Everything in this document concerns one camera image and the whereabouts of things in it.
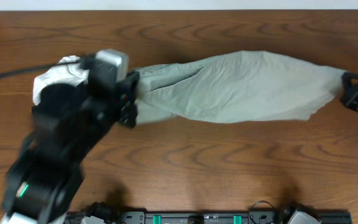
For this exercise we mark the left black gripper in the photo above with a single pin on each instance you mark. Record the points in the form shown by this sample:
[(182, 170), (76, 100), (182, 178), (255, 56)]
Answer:
[(129, 98)]

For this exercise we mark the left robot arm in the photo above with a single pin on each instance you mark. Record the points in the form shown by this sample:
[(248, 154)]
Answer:
[(69, 122)]

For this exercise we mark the khaki green shorts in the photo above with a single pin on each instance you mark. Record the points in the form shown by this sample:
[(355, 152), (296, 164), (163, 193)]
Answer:
[(236, 87)]

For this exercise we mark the white crumpled garment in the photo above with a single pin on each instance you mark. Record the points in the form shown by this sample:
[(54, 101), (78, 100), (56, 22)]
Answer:
[(71, 74)]

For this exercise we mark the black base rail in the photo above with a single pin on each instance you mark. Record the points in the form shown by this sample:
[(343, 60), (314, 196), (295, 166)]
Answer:
[(261, 212)]

